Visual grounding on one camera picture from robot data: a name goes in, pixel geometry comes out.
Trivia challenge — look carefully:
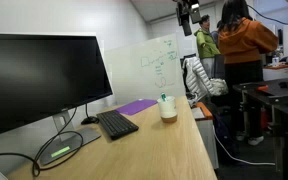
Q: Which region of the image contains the black overhead cable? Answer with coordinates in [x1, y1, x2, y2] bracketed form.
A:
[246, 4, 288, 29]

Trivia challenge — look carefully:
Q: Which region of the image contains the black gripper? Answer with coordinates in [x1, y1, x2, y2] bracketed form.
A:
[175, 0, 201, 37]

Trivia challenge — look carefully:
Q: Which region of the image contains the black monitor cable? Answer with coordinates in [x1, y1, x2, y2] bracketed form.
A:
[0, 106, 85, 178]

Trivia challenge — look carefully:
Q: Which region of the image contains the person in green jacket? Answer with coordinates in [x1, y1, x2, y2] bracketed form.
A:
[193, 14, 221, 79]

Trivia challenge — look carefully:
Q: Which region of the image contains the black keyboard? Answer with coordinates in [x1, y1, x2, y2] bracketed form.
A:
[96, 110, 140, 141]

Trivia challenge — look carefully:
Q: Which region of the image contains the black computer monitor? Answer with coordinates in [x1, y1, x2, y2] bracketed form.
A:
[0, 32, 114, 166]

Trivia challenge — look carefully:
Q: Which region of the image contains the white whiteboard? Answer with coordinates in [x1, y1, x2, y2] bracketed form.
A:
[103, 33, 187, 105]

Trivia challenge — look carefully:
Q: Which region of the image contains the white puffer jacket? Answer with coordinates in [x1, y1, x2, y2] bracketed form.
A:
[183, 56, 229, 98]

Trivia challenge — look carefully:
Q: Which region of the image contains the person in orange hoodie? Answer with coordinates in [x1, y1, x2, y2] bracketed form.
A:
[217, 0, 280, 147]

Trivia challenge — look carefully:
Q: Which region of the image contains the green label sticker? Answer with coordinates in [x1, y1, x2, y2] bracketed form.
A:
[50, 145, 71, 159]

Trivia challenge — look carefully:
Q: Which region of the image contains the black work table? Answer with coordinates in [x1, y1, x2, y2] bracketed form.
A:
[232, 77, 288, 180]

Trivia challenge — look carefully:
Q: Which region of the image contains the white drawer cabinet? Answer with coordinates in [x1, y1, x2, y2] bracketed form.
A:
[191, 105, 220, 170]

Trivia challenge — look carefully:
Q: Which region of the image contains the white paper cup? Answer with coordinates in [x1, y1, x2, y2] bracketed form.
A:
[156, 95, 179, 124]

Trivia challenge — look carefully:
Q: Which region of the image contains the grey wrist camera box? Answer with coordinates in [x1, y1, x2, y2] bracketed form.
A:
[189, 2, 203, 25]

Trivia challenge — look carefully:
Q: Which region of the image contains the black computer mouse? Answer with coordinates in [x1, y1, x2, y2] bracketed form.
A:
[80, 115, 100, 126]

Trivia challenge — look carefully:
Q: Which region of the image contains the white floor cable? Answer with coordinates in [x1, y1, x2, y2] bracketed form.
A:
[211, 123, 276, 167]

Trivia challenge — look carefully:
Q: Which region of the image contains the purple mat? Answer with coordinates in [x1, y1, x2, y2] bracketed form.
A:
[115, 98, 158, 117]

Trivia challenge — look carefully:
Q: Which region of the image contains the white shoe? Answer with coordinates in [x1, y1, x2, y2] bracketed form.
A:
[247, 135, 265, 147]

